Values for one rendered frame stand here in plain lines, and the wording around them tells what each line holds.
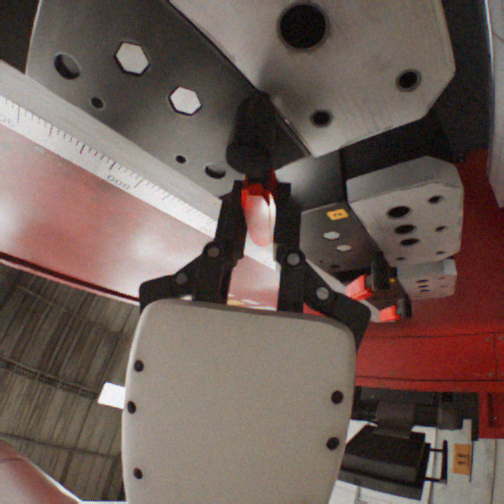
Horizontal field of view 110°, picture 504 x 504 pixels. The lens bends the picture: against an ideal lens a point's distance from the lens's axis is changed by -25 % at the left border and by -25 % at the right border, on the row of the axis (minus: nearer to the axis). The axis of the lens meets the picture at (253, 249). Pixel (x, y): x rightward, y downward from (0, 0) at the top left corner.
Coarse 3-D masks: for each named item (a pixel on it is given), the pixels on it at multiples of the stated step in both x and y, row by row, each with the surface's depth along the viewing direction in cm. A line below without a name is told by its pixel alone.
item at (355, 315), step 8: (336, 296) 11; (344, 296) 11; (312, 304) 11; (336, 304) 11; (344, 304) 11; (352, 304) 11; (360, 304) 11; (320, 312) 12; (328, 312) 11; (336, 312) 11; (344, 312) 11; (352, 312) 11; (360, 312) 11; (368, 312) 11; (344, 320) 11; (352, 320) 11; (360, 320) 11; (368, 320) 11; (352, 328) 10; (360, 328) 10; (360, 336) 10
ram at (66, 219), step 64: (0, 0) 7; (0, 64) 8; (0, 128) 12; (64, 128) 13; (0, 192) 21; (64, 192) 20; (192, 192) 18; (64, 256) 45; (128, 256) 37; (192, 256) 33
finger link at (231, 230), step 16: (240, 192) 13; (224, 208) 13; (240, 208) 13; (224, 224) 13; (240, 224) 13; (224, 240) 12; (240, 240) 13; (240, 256) 14; (176, 272) 12; (192, 272) 12; (224, 272) 13; (176, 288) 12
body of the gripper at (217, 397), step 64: (192, 320) 10; (256, 320) 10; (320, 320) 10; (128, 384) 9; (192, 384) 8; (256, 384) 8; (320, 384) 8; (128, 448) 8; (192, 448) 7; (256, 448) 7; (320, 448) 7
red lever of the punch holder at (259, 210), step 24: (264, 96) 9; (240, 120) 8; (264, 120) 8; (240, 144) 8; (264, 144) 8; (240, 168) 9; (264, 168) 9; (264, 192) 11; (264, 216) 13; (264, 240) 15
